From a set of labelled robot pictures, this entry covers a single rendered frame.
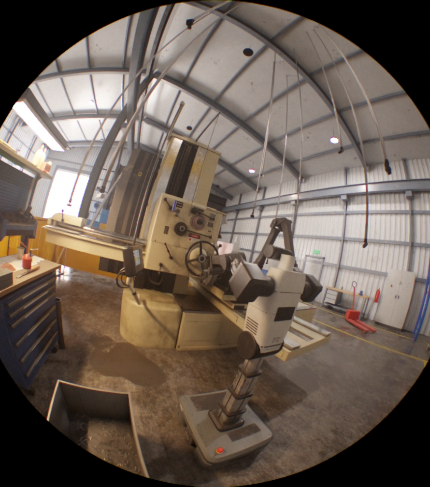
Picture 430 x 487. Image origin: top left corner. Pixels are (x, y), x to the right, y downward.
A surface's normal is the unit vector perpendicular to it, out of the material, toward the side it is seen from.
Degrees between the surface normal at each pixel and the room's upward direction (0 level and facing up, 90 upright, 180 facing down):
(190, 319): 90
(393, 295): 90
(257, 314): 90
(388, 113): 169
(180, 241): 90
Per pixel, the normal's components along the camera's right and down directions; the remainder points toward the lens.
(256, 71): -0.39, 0.91
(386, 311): -0.87, -0.22
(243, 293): -0.51, 0.18
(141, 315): 0.11, 0.00
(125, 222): 0.43, 0.07
